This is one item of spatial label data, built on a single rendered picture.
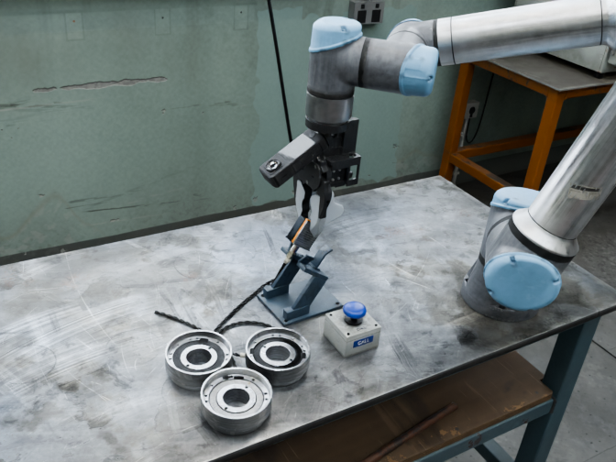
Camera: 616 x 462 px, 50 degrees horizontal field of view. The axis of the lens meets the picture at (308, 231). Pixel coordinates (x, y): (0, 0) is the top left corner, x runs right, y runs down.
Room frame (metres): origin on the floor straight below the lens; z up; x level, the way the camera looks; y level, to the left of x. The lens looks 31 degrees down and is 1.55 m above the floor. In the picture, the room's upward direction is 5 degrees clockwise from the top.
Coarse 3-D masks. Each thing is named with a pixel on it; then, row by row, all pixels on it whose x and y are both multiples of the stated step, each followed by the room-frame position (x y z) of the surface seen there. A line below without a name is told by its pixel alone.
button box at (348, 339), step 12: (336, 312) 0.92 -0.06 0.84; (324, 324) 0.91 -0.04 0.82; (336, 324) 0.89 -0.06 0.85; (348, 324) 0.89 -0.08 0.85; (360, 324) 0.89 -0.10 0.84; (372, 324) 0.90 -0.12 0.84; (336, 336) 0.88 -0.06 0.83; (348, 336) 0.86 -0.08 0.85; (360, 336) 0.87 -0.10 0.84; (372, 336) 0.89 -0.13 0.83; (336, 348) 0.88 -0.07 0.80; (348, 348) 0.86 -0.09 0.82; (360, 348) 0.87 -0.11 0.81
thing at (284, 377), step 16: (256, 336) 0.85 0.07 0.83; (272, 336) 0.86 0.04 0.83; (288, 336) 0.87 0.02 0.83; (272, 352) 0.84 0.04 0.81; (288, 352) 0.83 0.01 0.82; (304, 352) 0.83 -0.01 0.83; (256, 368) 0.78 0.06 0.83; (272, 368) 0.77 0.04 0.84; (288, 368) 0.78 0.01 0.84; (304, 368) 0.80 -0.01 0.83; (272, 384) 0.78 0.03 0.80; (288, 384) 0.78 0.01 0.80
